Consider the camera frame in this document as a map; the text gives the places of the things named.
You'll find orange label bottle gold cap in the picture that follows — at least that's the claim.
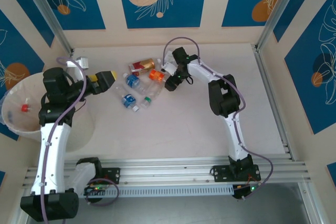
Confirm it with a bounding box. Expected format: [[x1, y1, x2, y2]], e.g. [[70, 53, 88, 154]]
[[148, 69, 167, 82]]

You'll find blue label bottle white cap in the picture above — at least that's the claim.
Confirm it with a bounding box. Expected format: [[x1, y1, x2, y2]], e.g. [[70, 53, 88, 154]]
[[114, 84, 140, 113]]

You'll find white plastic bin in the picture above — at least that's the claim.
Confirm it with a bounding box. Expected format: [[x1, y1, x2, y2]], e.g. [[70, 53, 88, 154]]
[[1, 73, 95, 154]]

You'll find red gold label bottle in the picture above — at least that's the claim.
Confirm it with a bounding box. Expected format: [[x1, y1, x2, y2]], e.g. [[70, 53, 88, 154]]
[[128, 57, 162, 77]]

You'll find small control board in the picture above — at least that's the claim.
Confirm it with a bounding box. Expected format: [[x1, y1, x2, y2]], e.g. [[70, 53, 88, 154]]
[[83, 185, 109, 196], [233, 184, 261, 200]]

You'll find grey metal panel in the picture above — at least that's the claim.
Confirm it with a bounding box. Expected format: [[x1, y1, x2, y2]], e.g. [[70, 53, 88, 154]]
[[26, 184, 310, 224]]

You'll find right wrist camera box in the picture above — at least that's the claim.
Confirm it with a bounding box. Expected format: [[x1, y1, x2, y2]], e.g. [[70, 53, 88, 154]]
[[161, 55, 176, 76]]

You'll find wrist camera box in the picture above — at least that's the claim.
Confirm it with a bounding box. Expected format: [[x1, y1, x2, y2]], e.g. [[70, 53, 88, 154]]
[[161, 55, 176, 76], [66, 56, 90, 70]]

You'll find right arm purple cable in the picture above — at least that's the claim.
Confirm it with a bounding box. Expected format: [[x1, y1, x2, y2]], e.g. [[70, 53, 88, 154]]
[[162, 36, 274, 201]]

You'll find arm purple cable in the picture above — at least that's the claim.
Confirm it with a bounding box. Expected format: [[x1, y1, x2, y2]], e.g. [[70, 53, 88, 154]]
[[162, 36, 274, 201], [39, 56, 119, 223]]

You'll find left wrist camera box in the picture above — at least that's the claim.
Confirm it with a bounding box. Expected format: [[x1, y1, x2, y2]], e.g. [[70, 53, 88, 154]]
[[66, 56, 90, 70]]

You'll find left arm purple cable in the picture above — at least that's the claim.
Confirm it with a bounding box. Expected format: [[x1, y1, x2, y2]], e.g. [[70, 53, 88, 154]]
[[39, 56, 119, 223]]

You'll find aluminium frame post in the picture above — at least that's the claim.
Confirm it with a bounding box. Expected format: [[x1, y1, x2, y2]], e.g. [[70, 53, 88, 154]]
[[18, 0, 74, 55], [256, 0, 307, 51]]

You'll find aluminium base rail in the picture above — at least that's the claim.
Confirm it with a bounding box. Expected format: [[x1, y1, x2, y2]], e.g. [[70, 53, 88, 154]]
[[22, 155, 313, 190]]

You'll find white slotted cable duct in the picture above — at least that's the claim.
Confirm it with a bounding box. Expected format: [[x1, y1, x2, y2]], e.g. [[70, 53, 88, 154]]
[[78, 184, 235, 199]]

